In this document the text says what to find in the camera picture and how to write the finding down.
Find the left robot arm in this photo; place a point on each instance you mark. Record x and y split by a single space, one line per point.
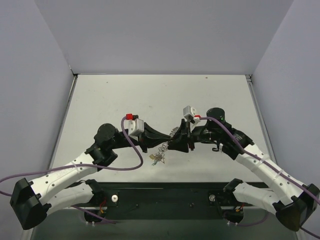
33 200

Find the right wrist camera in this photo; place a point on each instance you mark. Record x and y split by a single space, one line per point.
191 115

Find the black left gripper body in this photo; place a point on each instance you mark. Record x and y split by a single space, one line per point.
144 140

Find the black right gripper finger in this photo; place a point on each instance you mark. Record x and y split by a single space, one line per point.
183 132
180 146

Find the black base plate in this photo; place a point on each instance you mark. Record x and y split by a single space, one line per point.
164 200

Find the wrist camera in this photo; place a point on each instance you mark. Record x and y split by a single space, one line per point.
136 126
191 115

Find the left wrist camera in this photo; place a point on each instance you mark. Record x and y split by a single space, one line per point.
136 126

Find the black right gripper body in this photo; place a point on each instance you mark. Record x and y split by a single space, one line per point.
188 136

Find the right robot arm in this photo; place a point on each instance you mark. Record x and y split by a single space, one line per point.
290 200

